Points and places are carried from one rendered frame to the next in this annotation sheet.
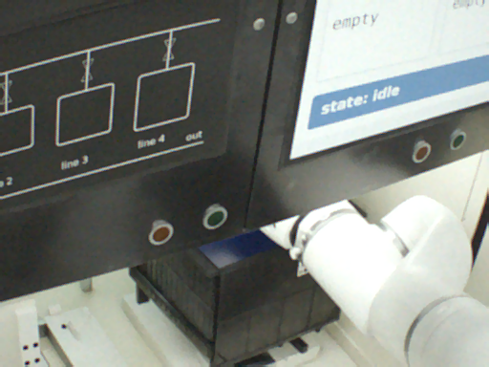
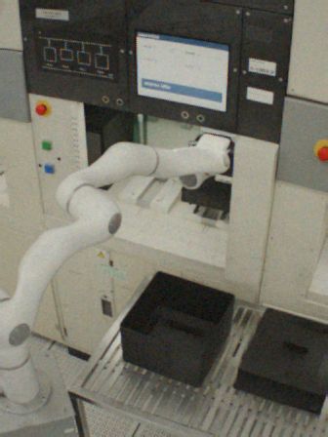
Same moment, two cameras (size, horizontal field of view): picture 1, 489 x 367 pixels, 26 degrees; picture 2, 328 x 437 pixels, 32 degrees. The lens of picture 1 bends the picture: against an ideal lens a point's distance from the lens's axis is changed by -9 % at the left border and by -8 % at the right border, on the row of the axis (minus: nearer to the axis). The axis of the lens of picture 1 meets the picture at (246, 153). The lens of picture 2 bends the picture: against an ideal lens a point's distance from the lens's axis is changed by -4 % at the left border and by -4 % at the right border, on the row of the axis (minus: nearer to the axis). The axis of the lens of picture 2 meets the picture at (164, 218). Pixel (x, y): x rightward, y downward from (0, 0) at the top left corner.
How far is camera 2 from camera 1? 1.52 m
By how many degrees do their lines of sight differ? 47
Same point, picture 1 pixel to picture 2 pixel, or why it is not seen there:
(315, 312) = (225, 202)
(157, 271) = not seen: hidden behind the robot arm
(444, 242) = (191, 151)
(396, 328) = not seen: hidden behind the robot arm
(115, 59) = (89, 47)
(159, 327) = not seen: hidden behind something
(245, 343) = (195, 197)
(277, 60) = (129, 62)
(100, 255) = (91, 98)
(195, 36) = (106, 48)
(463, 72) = (195, 92)
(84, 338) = (174, 185)
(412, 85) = (175, 88)
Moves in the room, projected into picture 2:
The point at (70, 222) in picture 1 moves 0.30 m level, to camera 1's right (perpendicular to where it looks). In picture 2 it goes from (82, 85) to (123, 122)
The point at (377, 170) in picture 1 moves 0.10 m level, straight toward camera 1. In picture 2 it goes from (169, 112) to (138, 118)
